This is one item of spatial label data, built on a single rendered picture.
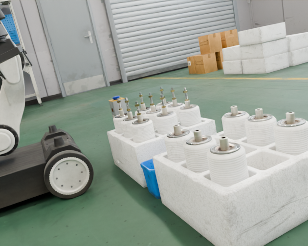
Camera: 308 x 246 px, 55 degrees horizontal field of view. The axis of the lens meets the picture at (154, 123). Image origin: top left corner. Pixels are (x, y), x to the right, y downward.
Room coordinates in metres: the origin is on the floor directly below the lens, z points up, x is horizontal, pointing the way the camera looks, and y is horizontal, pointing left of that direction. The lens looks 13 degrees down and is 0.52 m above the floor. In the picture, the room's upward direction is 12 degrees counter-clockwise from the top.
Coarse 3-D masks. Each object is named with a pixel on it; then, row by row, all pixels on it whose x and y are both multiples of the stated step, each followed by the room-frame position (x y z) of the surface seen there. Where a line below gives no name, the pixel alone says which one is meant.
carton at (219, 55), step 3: (219, 51) 5.02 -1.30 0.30; (216, 54) 5.11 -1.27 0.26; (219, 54) 5.04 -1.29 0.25; (222, 54) 5.03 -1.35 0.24; (216, 57) 5.12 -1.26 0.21; (219, 57) 5.05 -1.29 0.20; (222, 57) 5.02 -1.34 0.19; (216, 60) 5.14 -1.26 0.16; (219, 60) 5.06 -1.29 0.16; (222, 60) 5.02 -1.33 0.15; (219, 63) 5.07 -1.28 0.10; (219, 66) 5.08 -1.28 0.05; (222, 66) 5.01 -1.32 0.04
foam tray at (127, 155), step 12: (204, 120) 1.30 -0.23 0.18; (108, 132) 1.46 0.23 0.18; (156, 132) 1.30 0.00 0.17; (192, 132) 1.22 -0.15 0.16; (204, 132) 1.25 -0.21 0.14; (216, 132) 1.27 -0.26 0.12; (120, 144) 1.29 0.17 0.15; (132, 144) 1.16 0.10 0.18; (144, 144) 1.14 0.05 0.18; (156, 144) 1.16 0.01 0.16; (120, 156) 1.34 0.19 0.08; (132, 156) 1.17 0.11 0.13; (144, 156) 1.13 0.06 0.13; (120, 168) 1.39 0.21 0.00; (132, 168) 1.20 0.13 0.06; (144, 180) 1.12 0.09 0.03
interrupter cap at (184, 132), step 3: (183, 129) 0.95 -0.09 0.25; (186, 129) 0.95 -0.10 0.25; (171, 132) 0.95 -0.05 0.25; (174, 132) 0.95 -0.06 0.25; (183, 132) 0.93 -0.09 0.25; (186, 132) 0.92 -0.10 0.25; (189, 132) 0.91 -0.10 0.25; (168, 135) 0.93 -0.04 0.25; (171, 135) 0.92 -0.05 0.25; (174, 135) 0.92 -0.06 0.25; (177, 135) 0.90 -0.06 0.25; (180, 135) 0.90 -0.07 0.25; (183, 135) 0.89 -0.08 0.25
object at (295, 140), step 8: (280, 128) 0.79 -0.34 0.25; (288, 128) 0.77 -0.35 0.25; (296, 128) 0.76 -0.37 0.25; (304, 128) 0.76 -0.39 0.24; (280, 136) 0.78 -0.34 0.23; (288, 136) 0.77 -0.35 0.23; (296, 136) 0.76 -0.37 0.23; (304, 136) 0.76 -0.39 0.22; (280, 144) 0.79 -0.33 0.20; (288, 144) 0.77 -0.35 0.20; (296, 144) 0.76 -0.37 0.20; (304, 144) 0.76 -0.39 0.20; (288, 152) 0.77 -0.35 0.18; (296, 152) 0.76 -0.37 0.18
